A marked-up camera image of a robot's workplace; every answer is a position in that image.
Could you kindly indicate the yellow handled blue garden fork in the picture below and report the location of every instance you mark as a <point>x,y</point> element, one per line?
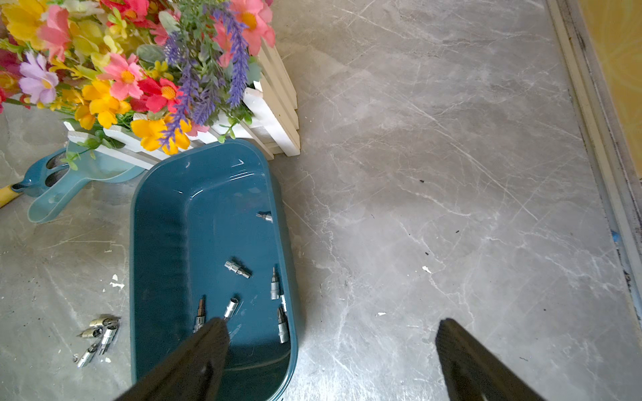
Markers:
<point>39,177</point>

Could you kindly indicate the dark teal storage box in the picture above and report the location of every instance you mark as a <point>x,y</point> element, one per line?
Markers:
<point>190,214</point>

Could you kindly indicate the silver socket bit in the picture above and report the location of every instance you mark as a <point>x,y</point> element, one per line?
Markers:
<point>88,355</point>
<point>284,303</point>
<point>201,315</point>
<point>108,337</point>
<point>237,269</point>
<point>266,216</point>
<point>283,327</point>
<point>275,293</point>
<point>105,321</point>
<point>231,308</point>
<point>91,333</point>

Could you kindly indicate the light blue plastic scoop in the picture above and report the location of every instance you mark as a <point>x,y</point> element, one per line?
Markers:
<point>103,168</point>

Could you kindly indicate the white picket flower planter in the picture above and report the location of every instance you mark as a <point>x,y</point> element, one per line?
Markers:
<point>167,75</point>

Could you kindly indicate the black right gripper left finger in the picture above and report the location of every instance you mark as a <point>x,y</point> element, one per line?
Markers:
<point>193,372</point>

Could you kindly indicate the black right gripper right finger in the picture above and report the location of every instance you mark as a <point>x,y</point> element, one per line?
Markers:
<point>472,372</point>

